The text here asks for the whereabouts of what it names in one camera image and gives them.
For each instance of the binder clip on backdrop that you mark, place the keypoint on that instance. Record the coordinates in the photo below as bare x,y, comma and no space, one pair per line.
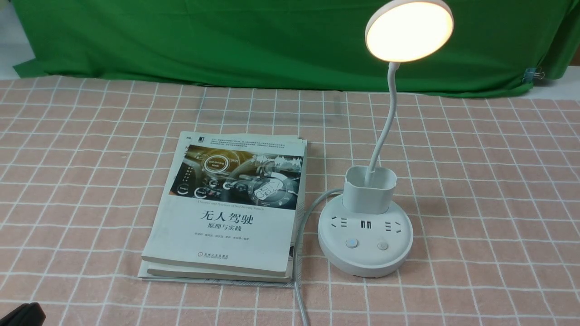
533,73

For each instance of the white book underneath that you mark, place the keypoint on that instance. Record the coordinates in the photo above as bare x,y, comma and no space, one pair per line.
217,277

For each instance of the pink checkered tablecloth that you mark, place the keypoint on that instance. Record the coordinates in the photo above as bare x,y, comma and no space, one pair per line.
491,187

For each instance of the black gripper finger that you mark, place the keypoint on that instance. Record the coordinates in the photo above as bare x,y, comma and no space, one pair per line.
28,314

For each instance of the white self-driving textbook top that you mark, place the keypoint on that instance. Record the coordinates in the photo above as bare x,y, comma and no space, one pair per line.
226,217

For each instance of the green backdrop cloth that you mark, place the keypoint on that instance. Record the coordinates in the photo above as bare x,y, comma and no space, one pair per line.
294,44

